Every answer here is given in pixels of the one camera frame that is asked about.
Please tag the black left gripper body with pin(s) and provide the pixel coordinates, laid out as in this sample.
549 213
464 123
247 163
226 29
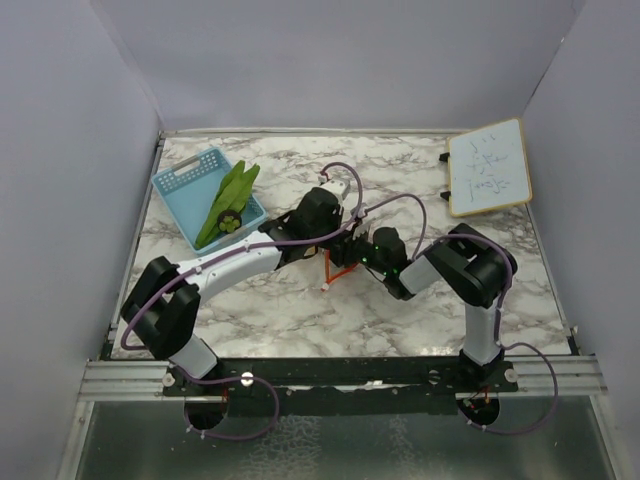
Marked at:
334 225

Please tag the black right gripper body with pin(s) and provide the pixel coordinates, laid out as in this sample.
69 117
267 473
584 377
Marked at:
360 250

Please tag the clear zip bag orange seal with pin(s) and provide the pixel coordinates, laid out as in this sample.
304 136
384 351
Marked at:
331 277

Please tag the green fake lettuce leaf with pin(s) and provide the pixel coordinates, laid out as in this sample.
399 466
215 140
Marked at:
233 194

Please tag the dark round fake food slice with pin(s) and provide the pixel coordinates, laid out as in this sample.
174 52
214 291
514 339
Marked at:
229 221

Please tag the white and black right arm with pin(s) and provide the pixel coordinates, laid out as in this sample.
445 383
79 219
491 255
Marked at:
477 269

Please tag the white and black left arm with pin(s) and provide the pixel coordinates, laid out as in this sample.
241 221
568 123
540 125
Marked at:
162 307

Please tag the light blue plastic basket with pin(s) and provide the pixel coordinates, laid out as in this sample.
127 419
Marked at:
188 189

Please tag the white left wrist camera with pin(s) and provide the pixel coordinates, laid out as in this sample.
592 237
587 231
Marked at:
339 187

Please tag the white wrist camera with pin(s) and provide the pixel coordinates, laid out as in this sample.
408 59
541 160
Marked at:
339 187
361 224

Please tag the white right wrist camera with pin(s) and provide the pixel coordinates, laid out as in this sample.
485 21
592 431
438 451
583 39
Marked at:
361 224

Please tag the small whiteboard wooden frame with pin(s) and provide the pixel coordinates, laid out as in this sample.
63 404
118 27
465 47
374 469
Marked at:
488 169

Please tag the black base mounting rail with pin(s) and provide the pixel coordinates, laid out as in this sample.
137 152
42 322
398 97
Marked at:
246 387

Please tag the aluminium table frame rail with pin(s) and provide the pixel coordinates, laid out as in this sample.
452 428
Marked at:
123 381

